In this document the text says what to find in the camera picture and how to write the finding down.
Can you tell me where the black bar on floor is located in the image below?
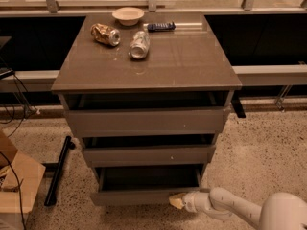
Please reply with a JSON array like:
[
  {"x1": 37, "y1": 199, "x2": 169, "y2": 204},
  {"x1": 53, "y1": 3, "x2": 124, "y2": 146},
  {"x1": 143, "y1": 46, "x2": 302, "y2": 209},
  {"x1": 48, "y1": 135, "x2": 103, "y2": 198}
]
[{"x1": 44, "y1": 136, "x2": 75, "y2": 207}]

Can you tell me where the black bracket behind cabinet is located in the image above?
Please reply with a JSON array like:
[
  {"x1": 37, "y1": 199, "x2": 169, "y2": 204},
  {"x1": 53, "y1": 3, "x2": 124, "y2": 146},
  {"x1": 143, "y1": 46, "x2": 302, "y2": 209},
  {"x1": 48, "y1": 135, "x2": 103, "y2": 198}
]
[{"x1": 231, "y1": 91, "x2": 246, "y2": 118}]

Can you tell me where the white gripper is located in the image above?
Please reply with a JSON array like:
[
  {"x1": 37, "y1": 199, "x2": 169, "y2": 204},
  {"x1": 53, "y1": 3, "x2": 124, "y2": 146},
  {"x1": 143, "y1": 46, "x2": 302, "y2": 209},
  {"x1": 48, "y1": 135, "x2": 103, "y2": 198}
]
[{"x1": 169, "y1": 191, "x2": 211, "y2": 213}]

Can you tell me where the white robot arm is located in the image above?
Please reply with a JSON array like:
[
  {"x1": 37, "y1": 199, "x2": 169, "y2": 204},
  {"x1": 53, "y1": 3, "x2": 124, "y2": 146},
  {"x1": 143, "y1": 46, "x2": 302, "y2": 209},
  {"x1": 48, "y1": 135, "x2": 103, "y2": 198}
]
[{"x1": 169, "y1": 187, "x2": 307, "y2": 230}]

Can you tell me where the cardboard box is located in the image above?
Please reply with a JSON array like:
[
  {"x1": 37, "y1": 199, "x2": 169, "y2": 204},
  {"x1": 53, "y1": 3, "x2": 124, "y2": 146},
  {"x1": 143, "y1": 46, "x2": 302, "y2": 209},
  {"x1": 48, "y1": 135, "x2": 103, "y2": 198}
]
[{"x1": 0, "y1": 131, "x2": 45, "y2": 230}]

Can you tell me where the black cable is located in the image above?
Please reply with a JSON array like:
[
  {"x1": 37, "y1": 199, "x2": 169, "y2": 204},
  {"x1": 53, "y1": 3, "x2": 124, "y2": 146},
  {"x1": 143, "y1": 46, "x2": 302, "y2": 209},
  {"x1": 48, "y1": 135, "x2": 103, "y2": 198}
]
[{"x1": 0, "y1": 150, "x2": 27, "y2": 230}]

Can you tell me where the crushed gold can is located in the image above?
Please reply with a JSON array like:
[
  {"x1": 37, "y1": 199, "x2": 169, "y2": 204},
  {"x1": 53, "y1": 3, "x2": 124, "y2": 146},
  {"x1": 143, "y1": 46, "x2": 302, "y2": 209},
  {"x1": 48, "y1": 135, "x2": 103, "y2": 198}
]
[{"x1": 90, "y1": 23, "x2": 121, "y2": 47}]

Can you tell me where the grey drawer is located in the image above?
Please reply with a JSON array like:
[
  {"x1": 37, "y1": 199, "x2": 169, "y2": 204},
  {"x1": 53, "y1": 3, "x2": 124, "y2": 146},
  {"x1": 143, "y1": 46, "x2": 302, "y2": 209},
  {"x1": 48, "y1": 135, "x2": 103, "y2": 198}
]
[
  {"x1": 83, "y1": 134, "x2": 216, "y2": 167},
  {"x1": 90, "y1": 164, "x2": 209, "y2": 206},
  {"x1": 61, "y1": 91, "x2": 232, "y2": 138}
]

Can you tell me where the metal railing frame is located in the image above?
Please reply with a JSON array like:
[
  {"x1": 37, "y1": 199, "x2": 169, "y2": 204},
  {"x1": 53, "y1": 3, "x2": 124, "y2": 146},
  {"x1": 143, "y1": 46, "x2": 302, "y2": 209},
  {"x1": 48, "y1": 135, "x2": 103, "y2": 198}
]
[{"x1": 0, "y1": 0, "x2": 307, "y2": 17}]

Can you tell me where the white bowl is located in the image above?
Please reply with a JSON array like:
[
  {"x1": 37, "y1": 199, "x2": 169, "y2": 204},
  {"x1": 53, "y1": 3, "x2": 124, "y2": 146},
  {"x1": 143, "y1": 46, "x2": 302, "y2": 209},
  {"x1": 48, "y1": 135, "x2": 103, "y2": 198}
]
[{"x1": 112, "y1": 7, "x2": 145, "y2": 26}]

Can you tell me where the grey bottom drawer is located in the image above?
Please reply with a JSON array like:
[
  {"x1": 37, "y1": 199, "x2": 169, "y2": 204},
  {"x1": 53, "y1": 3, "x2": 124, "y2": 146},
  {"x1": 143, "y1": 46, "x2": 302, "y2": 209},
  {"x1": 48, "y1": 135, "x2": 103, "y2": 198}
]
[{"x1": 90, "y1": 164, "x2": 209, "y2": 206}]

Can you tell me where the crushed silver can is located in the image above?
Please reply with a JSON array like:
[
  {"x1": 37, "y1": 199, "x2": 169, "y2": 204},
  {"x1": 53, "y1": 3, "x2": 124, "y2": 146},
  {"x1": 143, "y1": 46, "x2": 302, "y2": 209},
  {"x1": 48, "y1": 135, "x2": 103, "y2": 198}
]
[{"x1": 129, "y1": 31, "x2": 150, "y2": 59}]

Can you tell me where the grey middle drawer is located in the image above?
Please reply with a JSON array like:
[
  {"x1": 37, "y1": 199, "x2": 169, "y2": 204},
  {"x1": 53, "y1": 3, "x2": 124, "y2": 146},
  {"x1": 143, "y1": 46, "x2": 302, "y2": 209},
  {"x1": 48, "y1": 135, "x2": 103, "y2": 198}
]
[{"x1": 83, "y1": 134, "x2": 216, "y2": 167}]

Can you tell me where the grey drawer cabinet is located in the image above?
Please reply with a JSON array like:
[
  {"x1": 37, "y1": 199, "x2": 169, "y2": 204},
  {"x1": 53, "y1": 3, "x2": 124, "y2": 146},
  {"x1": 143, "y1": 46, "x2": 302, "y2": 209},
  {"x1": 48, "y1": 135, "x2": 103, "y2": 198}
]
[{"x1": 51, "y1": 12, "x2": 243, "y2": 184}]

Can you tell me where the blue snack bar wrapper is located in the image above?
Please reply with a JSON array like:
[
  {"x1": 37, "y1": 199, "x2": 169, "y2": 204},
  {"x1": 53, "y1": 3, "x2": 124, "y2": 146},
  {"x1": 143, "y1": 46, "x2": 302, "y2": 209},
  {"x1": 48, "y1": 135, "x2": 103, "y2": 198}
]
[{"x1": 147, "y1": 22, "x2": 176, "y2": 32}]

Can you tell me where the grey top drawer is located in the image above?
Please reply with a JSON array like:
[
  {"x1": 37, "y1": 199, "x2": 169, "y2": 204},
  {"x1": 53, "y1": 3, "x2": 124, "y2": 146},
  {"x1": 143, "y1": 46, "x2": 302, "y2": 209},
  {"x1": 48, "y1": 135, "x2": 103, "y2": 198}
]
[{"x1": 61, "y1": 91, "x2": 232, "y2": 138}]

